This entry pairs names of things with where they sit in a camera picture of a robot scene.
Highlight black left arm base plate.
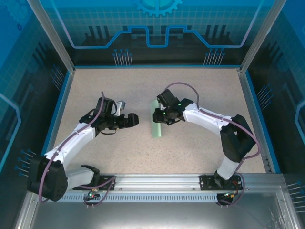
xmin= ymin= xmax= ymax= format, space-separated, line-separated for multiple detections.
xmin=72 ymin=175 xmax=117 ymax=191

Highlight steel tray plate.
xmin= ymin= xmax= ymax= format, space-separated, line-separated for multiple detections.
xmin=14 ymin=185 xmax=301 ymax=229

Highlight cable connector with green light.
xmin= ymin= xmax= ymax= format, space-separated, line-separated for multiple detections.
xmin=223 ymin=190 xmax=240 ymax=199
xmin=87 ymin=187 xmax=100 ymax=199

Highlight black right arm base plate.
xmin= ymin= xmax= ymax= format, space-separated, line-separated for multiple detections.
xmin=199 ymin=174 xmax=242 ymax=191

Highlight blue edged aluminium side rail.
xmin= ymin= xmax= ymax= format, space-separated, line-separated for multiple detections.
xmin=35 ymin=69 xmax=76 ymax=174
xmin=237 ymin=68 xmax=282 ymax=174

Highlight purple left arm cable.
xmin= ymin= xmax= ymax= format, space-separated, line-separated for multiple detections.
xmin=38 ymin=91 xmax=117 ymax=208

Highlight aluminium table edge rail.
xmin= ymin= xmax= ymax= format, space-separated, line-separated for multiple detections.
xmin=72 ymin=64 xmax=241 ymax=70

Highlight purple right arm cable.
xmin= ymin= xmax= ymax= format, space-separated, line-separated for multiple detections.
xmin=166 ymin=82 xmax=261 ymax=208

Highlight light green cloth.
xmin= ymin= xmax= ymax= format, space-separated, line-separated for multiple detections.
xmin=149 ymin=100 xmax=163 ymax=139

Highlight slotted metal cable duct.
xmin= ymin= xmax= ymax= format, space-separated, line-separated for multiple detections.
xmin=38 ymin=193 xmax=221 ymax=203

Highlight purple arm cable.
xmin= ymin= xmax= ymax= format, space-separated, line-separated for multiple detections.
xmin=38 ymin=91 xmax=117 ymax=208
xmin=166 ymin=82 xmax=261 ymax=208

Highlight aluminium frame post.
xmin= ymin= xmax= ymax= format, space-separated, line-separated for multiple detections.
xmin=25 ymin=0 xmax=76 ymax=73
xmin=239 ymin=0 xmax=288 ymax=73

